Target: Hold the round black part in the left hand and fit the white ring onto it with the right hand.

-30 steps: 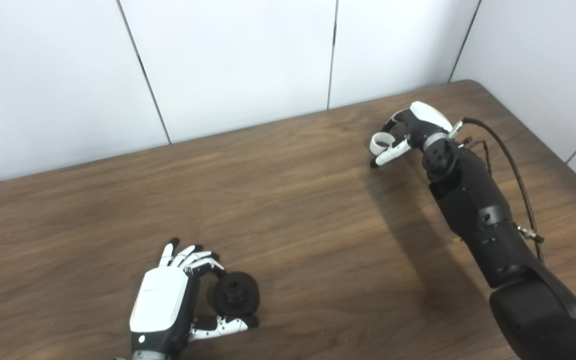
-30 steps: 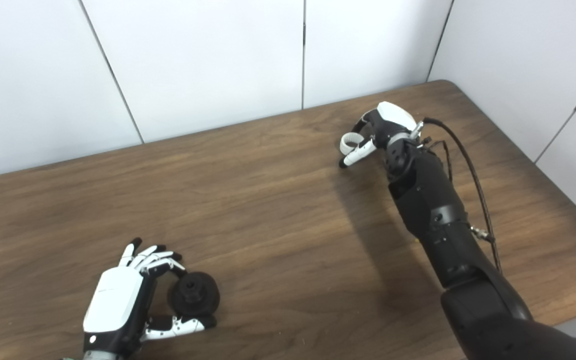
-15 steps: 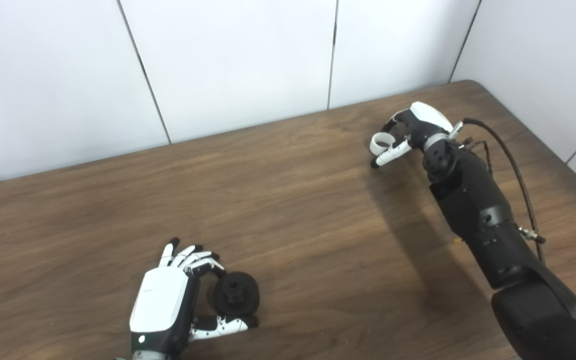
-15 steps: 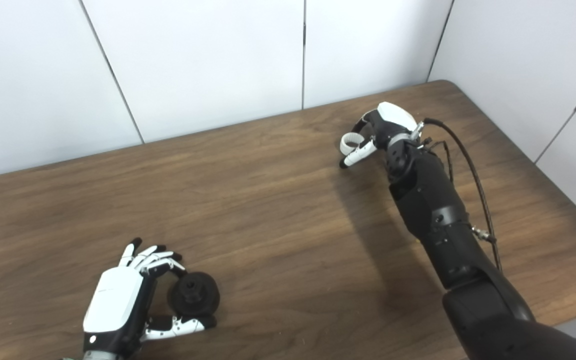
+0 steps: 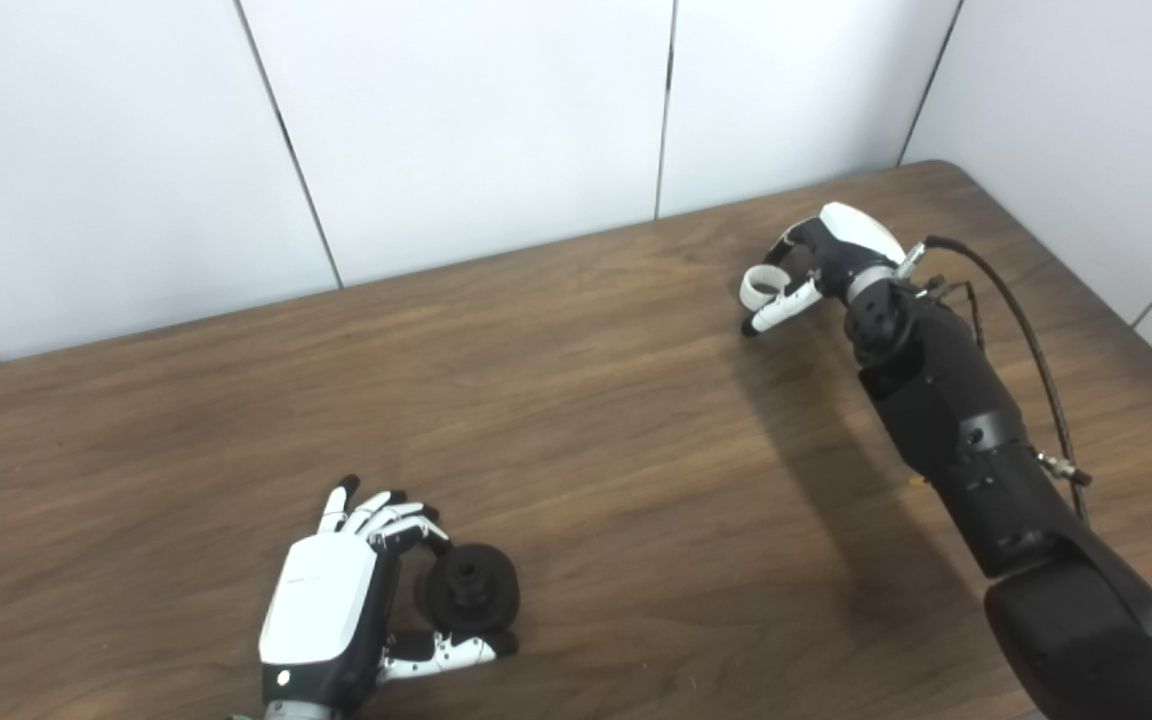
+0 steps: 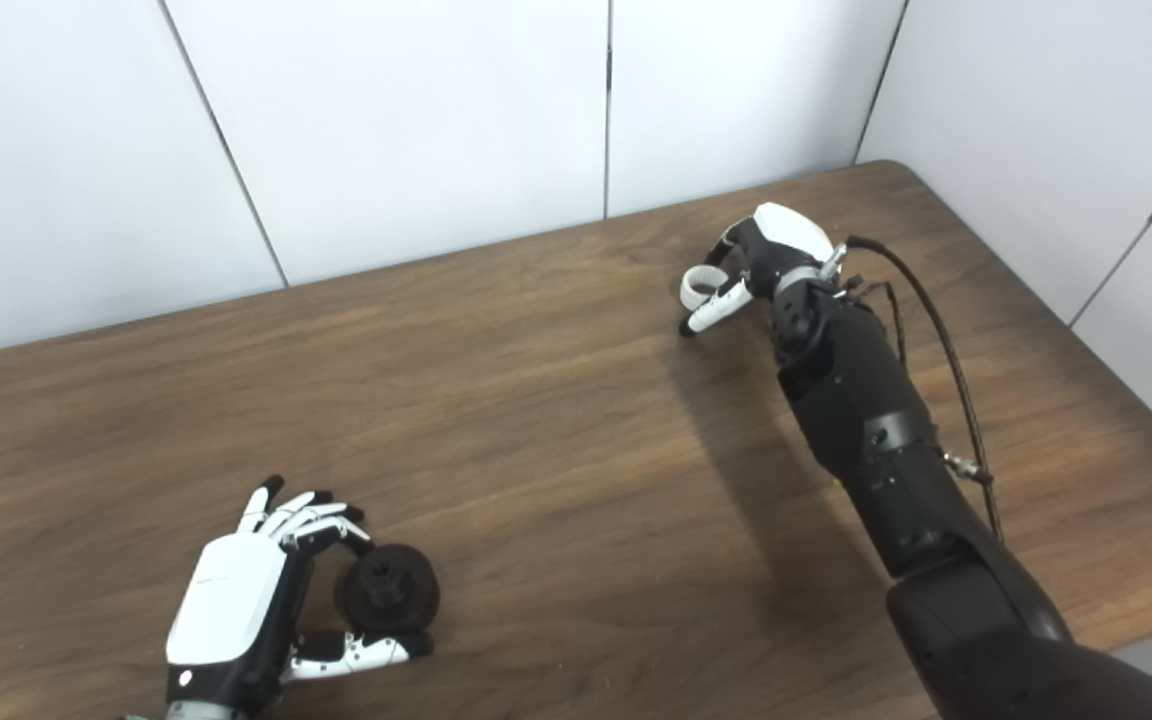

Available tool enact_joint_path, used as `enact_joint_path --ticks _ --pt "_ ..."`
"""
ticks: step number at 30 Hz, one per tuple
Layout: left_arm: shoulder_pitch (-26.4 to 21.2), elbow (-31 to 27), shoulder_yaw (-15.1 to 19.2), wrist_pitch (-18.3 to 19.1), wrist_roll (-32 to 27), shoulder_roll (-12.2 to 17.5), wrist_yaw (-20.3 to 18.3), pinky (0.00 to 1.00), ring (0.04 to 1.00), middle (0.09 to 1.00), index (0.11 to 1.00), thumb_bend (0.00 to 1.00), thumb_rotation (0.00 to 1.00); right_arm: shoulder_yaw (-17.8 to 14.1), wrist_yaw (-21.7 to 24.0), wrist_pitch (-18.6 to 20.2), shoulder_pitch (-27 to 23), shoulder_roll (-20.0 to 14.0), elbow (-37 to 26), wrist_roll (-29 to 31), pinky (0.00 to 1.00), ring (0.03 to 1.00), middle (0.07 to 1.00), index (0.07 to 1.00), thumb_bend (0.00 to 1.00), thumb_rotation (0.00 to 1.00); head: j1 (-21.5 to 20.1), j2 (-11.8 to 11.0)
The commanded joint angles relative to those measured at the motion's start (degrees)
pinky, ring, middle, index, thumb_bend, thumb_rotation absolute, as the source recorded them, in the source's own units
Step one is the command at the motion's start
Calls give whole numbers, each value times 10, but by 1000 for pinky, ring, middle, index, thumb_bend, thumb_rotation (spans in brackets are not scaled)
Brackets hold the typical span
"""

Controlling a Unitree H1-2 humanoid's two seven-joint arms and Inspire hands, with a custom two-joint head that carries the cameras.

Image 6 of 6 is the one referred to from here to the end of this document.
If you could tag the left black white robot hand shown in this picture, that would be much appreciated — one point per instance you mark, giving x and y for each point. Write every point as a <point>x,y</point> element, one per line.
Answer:
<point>231,600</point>

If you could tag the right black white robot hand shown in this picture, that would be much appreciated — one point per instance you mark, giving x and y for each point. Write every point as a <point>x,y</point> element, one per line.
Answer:
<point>786,235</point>

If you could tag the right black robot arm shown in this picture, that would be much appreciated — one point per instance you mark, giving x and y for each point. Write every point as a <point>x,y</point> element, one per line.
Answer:
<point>876,440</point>

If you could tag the round black plastic part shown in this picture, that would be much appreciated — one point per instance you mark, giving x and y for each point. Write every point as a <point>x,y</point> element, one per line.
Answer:
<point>406,590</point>

